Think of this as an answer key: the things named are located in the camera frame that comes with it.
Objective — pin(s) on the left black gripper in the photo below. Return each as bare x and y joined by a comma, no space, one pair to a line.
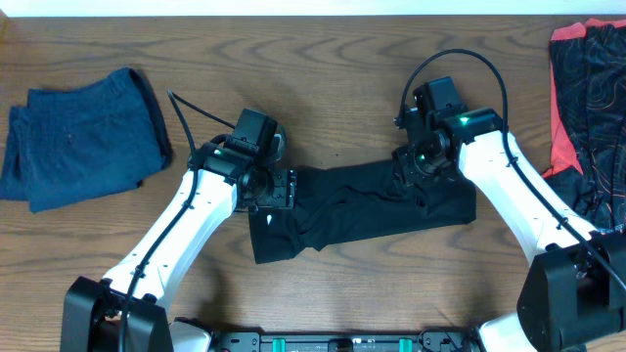
285,197

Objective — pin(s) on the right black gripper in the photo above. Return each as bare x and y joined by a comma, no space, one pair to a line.
403,157

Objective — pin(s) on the black t-shirt with white logo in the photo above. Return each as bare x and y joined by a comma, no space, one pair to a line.
354,203

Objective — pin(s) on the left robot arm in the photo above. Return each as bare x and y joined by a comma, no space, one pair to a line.
126,310

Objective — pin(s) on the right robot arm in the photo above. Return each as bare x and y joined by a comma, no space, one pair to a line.
571,295

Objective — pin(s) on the red orange garment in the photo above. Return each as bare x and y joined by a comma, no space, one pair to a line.
588,99

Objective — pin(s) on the black garment with orange lines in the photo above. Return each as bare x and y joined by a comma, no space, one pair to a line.
601,202

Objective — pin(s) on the folded dark blue garment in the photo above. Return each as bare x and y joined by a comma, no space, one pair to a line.
65,147

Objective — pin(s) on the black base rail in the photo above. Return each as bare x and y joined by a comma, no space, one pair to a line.
425,341

